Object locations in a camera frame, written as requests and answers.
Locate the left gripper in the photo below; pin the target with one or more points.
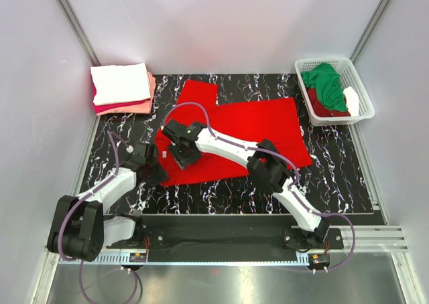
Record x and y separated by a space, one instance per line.
161 176

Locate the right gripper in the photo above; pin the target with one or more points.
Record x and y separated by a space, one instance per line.
181 162

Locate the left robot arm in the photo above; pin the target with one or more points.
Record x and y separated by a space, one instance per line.
81 227

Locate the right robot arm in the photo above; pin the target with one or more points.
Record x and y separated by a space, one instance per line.
267 168

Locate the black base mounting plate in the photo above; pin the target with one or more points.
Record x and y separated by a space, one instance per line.
167 230

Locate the magenta folded t-shirt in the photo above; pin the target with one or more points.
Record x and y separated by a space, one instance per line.
122 107

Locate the left small circuit board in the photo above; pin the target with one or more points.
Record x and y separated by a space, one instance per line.
138 257

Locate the small circuit board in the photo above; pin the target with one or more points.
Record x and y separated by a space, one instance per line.
320 259
138 257

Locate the dark red t-shirt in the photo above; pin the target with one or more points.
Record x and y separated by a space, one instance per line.
322 111

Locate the green t-shirt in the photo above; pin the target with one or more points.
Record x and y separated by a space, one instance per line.
326 81

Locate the right small circuit board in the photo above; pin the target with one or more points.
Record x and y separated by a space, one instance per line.
320 259

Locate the white cloth in basket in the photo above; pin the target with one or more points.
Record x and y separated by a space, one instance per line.
352 101

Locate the white plastic basket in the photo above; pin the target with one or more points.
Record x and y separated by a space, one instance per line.
349 77

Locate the aluminium frame rail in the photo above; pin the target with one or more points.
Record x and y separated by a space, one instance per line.
359 236

